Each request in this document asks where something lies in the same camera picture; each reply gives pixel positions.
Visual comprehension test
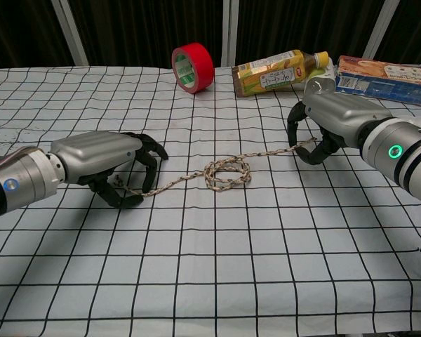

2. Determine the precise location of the clear plastic bottle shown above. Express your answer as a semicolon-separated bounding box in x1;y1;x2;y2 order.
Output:
303;65;338;96

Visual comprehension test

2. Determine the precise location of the white frame post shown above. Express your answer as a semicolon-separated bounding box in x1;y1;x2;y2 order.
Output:
220;0;240;67
362;0;401;60
51;0;89;67

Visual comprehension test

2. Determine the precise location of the red tape roll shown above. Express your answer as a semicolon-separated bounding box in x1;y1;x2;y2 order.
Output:
171;42;215;95

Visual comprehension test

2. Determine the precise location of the blue and orange box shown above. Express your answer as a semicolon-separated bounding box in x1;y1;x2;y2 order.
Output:
335;55;421;105

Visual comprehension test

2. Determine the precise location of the white black grid tablecloth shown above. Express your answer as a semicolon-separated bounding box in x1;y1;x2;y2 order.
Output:
0;65;421;337

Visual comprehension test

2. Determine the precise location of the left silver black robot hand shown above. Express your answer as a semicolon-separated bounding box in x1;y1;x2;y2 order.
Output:
50;130;170;210

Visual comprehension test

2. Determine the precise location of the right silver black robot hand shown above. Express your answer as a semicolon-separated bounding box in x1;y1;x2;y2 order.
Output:
286;91;391;166

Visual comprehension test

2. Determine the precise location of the yellow label tea bottle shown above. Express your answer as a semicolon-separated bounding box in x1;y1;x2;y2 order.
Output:
231;49;330;98

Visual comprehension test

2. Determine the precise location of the dark curtain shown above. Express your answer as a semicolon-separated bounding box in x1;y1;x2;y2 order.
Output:
0;0;421;71

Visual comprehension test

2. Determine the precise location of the beige braided rope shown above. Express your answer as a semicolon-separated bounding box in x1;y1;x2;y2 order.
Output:
112;138;318;197

